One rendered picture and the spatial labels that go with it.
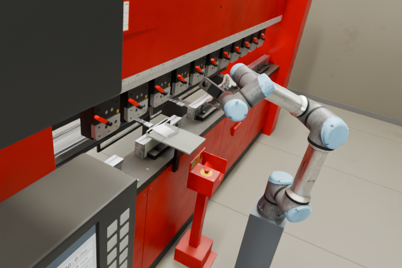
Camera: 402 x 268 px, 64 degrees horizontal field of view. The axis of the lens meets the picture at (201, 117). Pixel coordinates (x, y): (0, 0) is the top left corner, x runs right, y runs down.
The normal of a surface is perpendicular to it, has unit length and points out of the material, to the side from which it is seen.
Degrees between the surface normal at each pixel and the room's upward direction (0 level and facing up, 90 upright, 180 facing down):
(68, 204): 0
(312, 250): 0
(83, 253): 90
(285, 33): 90
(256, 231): 90
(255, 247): 90
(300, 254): 0
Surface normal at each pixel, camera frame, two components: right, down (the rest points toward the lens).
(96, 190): 0.14, -0.87
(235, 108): 0.12, 0.29
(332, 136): 0.32, 0.37
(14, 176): 0.87, 0.33
